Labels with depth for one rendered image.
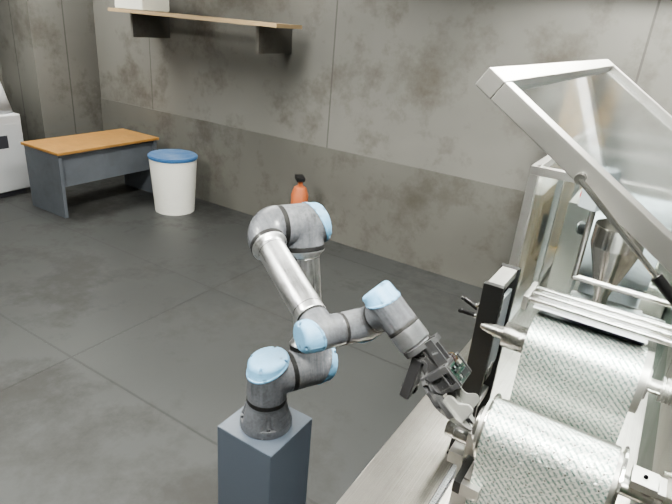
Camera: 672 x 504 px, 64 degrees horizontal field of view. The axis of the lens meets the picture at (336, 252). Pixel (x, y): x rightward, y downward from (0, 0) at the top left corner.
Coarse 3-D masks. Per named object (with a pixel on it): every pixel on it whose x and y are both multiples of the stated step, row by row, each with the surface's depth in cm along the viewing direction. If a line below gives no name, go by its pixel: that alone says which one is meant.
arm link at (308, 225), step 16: (288, 208) 145; (304, 208) 147; (320, 208) 149; (288, 224) 143; (304, 224) 145; (320, 224) 148; (288, 240) 145; (304, 240) 147; (320, 240) 149; (304, 256) 148; (304, 272) 150; (320, 288) 154; (320, 352) 154; (304, 368) 152; (320, 368) 155; (336, 368) 158; (304, 384) 154
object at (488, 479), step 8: (480, 464) 109; (472, 472) 111; (480, 472) 110; (488, 472) 109; (496, 472) 108; (472, 480) 111; (480, 480) 110; (488, 480) 109; (496, 480) 108; (504, 480) 107; (512, 480) 106; (488, 488) 110; (496, 488) 109; (504, 488) 108; (512, 488) 107; (520, 488) 106; (528, 488) 105; (480, 496) 112; (488, 496) 110; (496, 496) 109; (504, 496) 108; (512, 496) 107; (520, 496) 106; (528, 496) 105; (536, 496) 104; (544, 496) 103
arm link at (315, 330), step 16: (272, 208) 144; (256, 224) 140; (272, 224) 140; (256, 240) 137; (272, 240) 136; (256, 256) 139; (272, 256) 133; (288, 256) 133; (272, 272) 131; (288, 272) 128; (288, 288) 126; (304, 288) 125; (288, 304) 125; (304, 304) 122; (320, 304) 122; (304, 320) 118; (320, 320) 118; (336, 320) 119; (304, 336) 115; (320, 336) 116; (336, 336) 118; (304, 352) 117
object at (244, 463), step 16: (304, 416) 163; (224, 432) 155; (240, 432) 155; (288, 432) 156; (304, 432) 161; (224, 448) 158; (240, 448) 153; (256, 448) 150; (272, 448) 150; (288, 448) 155; (304, 448) 164; (224, 464) 160; (240, 464) 156; (256, 464) 151; (272, 464) 149; (288, 464) 157; (304, 464) 167; (224, 480) 163; (240, 480) 158; (256, 480) 154; (272, 480) 152; (288, 480) 160; (304, 480) 170; (224, 496) 165; (240, 496) 160; (256, 496) 156; (272, 496) 154; (288, 496) 164; (304, 496) 174
